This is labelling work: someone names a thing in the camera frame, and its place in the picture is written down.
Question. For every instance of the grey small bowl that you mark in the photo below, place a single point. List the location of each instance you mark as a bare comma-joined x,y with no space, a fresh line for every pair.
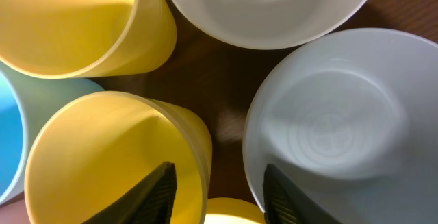
350,122

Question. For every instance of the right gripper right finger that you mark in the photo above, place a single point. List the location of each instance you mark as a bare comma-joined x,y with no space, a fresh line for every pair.
285,203

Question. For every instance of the white small bowl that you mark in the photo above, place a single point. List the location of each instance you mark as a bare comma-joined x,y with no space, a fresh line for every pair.
267,24

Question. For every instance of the light blue cup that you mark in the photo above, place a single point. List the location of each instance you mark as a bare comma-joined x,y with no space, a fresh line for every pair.
27,103

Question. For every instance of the yellow small bowl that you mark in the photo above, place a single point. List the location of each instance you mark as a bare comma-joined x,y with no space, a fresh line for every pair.
232,211

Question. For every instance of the yellow cup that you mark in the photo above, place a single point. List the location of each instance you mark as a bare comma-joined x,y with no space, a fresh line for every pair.
99,146
55,39

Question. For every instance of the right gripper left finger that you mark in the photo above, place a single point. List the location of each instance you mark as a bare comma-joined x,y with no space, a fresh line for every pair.
150,201

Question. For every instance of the pink cup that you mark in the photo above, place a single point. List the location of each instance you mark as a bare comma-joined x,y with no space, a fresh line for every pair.
14,213

